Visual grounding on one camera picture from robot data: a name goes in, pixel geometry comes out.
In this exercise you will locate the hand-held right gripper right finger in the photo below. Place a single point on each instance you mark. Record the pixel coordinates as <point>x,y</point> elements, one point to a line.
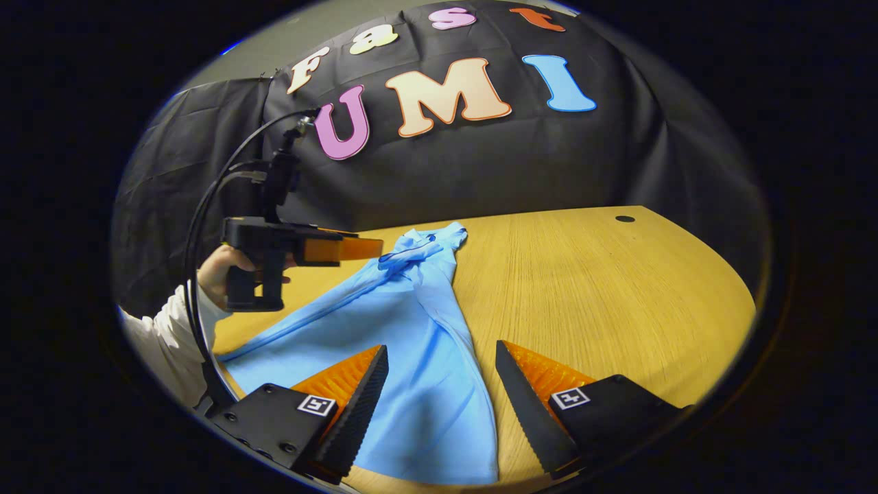
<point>528,405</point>

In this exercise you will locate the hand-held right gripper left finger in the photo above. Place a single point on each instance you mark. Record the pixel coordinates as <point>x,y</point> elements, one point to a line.
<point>357,405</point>

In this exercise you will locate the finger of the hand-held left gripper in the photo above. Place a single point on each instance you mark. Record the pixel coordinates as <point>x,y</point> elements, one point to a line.
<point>343,250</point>

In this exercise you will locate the light blue T-shirt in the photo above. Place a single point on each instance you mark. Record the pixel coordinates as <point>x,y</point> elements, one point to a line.
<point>425,322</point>

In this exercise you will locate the black backdrop cloth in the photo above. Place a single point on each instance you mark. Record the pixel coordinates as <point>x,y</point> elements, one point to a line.
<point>514,165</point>

